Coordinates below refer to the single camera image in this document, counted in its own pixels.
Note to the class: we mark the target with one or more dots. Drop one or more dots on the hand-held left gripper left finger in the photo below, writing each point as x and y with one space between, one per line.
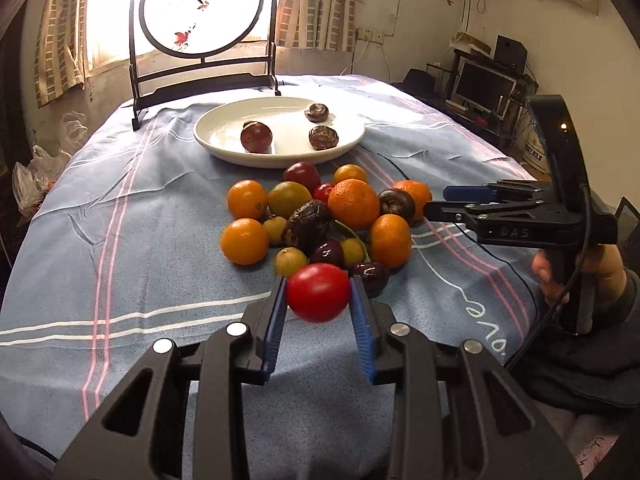
272 330

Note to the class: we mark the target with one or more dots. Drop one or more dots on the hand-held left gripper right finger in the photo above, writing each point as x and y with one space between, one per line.
362 330

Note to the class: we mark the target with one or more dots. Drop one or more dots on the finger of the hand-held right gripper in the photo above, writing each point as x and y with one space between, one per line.
465 193
445 211

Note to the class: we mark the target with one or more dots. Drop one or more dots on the wrinkled brown passion fruit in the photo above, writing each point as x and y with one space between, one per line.
316 112
396 205
323 137
306 225

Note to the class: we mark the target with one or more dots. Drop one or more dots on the dark cherry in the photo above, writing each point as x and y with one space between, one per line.
327 252
371 276

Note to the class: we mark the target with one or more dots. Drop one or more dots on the small yellow-green fruit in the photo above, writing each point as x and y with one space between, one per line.
274 229
353 251
290 261

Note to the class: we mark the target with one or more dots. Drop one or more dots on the large orange mandarin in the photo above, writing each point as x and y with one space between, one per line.
353 203

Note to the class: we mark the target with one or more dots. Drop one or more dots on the small orange mandarin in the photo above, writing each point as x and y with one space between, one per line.
350 172

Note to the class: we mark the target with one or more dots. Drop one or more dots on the small red cherry tomato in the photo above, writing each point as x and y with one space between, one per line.
323 191

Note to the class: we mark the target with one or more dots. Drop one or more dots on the large yellow-green citrus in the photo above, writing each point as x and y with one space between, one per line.
290 197

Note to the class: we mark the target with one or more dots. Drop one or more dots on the white round plate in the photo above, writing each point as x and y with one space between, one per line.
280 125

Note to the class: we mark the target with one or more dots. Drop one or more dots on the person's right forearm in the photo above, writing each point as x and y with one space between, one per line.
600 360

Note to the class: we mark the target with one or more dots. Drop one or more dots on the person's right hand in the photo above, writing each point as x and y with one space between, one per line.
607 265

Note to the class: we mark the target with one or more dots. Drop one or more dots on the white bucket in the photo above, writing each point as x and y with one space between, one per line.
534 149

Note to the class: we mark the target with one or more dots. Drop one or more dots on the computer monitor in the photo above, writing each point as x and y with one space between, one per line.
482 85

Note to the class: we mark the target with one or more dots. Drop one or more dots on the black hat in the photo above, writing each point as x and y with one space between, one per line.
420 81

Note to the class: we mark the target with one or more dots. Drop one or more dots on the black metal rack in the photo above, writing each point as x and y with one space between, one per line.
450 67

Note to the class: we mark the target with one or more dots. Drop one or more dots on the blue striped tablecloth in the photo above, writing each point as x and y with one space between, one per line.
150 260

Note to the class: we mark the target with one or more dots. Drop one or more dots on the black speaker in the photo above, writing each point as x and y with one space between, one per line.
511 51

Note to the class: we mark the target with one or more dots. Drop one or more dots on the dark red plum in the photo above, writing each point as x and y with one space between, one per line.
256 136

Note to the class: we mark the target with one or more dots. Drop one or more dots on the checked beige curtain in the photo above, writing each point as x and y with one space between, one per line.
60 35
320 5

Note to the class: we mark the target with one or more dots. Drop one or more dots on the clear plastic bag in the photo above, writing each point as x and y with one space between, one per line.
74 127
35 180

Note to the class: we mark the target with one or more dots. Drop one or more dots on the round bird painting screen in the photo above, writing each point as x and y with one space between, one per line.
200 5

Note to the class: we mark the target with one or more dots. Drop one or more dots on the white wall socket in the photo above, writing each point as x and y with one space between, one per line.
370 35

